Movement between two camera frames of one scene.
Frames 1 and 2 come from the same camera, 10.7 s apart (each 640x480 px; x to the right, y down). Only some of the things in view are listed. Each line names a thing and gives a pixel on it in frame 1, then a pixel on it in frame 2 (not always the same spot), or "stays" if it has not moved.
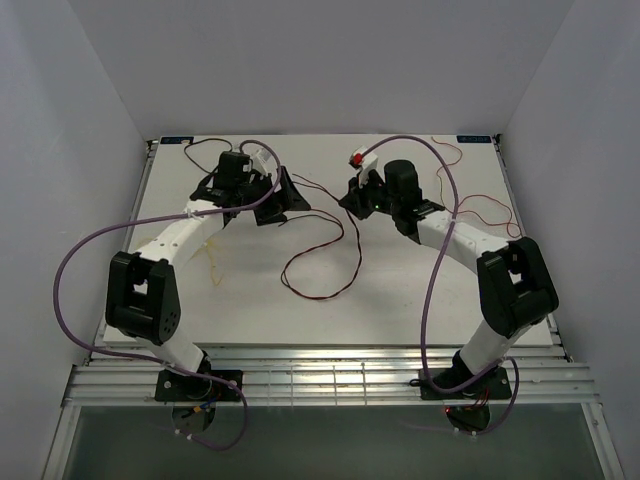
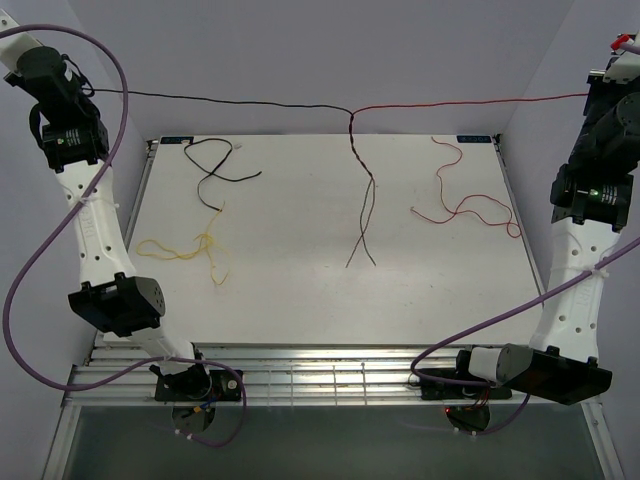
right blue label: (474, 138) stays
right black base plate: (495, 385) stays
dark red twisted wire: (317, 186) → (369, 204)
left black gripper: (284, 199) → (15, 80)
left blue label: (175, 140) stays
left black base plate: (172, 386) stays
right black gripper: (350, 201) → (598, 87)
